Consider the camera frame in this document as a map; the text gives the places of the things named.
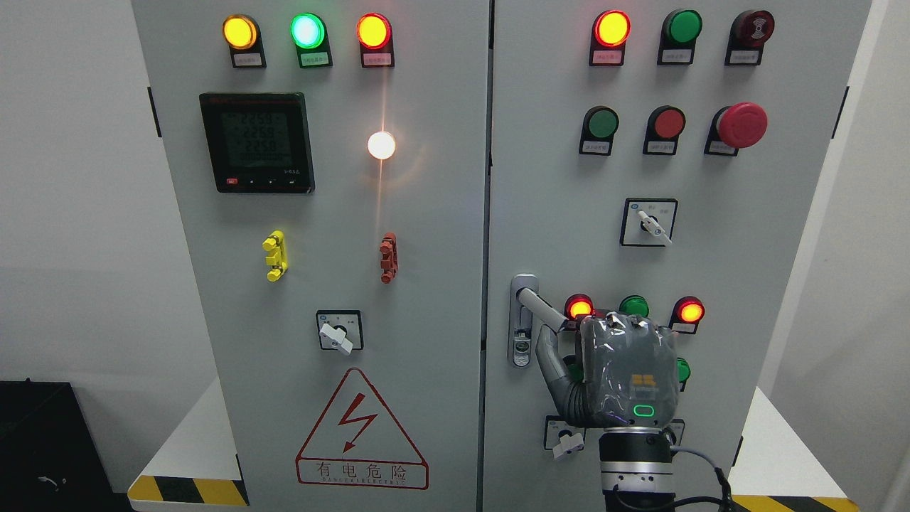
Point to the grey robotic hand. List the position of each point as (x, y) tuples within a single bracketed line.
[(630, 373)]

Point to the silver door handle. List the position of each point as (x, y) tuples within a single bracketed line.
[(526, 305)]

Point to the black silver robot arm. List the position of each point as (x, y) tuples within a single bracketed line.
[(636, 470)]

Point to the right cabinet door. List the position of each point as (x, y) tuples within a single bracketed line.
[(558, 214)]

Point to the cabinet door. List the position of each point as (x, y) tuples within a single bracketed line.
[(558, 214), (422, 331)]

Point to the left cabinet door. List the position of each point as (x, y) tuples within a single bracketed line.
[(422, 331)]

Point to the red-orange indicator light left door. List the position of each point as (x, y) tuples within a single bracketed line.
[(376, 44)]

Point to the green push button lower left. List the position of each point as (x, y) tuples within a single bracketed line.
[(574, 368)]

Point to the green push button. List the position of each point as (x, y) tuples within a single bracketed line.
[(574, 368), (599, 126), (684, 372)]

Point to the green light middle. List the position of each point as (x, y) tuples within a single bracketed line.
[(634, 305)]

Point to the red lit light middle left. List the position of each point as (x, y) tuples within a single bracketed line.
[(576, 308)]

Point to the red lit light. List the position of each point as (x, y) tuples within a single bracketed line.
[(609, 34), (576, 308), (686, 315)]

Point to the green push button lower right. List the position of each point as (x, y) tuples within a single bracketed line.
[(684, 372)]

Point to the red lit light middle right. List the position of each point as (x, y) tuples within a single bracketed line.
[(686, 315)]

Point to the white platform with hazard stripes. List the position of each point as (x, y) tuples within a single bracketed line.
[(196, 469)]

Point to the green push button upper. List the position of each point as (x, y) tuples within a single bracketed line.
[(599, 126)]

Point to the red push button upper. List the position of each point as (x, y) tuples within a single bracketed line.
[(663, 129)]

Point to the red electrical warning triangle sticker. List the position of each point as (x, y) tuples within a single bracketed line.
[(358, 441)]

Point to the red emergency stop button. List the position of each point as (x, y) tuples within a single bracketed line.
[(736, 127)]

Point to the white lit indicator light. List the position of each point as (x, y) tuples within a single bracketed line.
[(381, 145)]

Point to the red lit light top right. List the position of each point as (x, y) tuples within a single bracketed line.
[(609, 34)]

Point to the green light top right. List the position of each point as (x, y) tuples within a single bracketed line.
[(678, 37)]

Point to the dark red buzzer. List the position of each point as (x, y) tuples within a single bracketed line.
[(748, 34)]

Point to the black digital power meter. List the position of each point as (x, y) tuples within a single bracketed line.
[(258, 142)]

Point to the green lit indicator light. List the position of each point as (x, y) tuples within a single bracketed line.
[(310, 36)]

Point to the yellow indicator light top left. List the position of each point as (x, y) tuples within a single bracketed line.
[(244, 39)]

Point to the black box lower left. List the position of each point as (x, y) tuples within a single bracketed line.
[(48, 457)]

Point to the white lower rotary switch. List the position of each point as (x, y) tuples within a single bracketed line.
[(561, 439)]

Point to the black lower rotary switch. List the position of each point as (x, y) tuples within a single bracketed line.
[(677, 430)]

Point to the upper right rotary switch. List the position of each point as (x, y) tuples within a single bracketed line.
[(648, 222)]

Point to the left door rotary switch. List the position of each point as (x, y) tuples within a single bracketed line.
[(340, 330)]

